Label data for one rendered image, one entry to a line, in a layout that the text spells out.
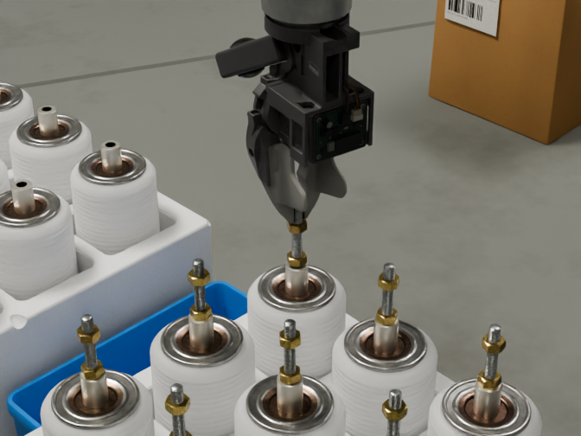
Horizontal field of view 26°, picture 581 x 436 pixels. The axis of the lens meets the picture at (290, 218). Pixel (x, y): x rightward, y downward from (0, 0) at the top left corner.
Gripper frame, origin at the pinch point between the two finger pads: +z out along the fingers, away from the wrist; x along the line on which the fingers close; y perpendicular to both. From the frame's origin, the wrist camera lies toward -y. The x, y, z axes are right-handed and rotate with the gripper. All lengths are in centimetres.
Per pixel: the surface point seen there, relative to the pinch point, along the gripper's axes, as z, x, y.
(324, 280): 9.1, 2.8, 1.3
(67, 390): 9.0, -25.0, 2.6
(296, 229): 1.9, -0.5, 1.4
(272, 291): 9.0, -2.5, 0.2
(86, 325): 0.9, -23.5, 5.1
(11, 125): 11, -10, -48
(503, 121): 34, 70, -46
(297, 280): 7.6, -0.5, 1.6
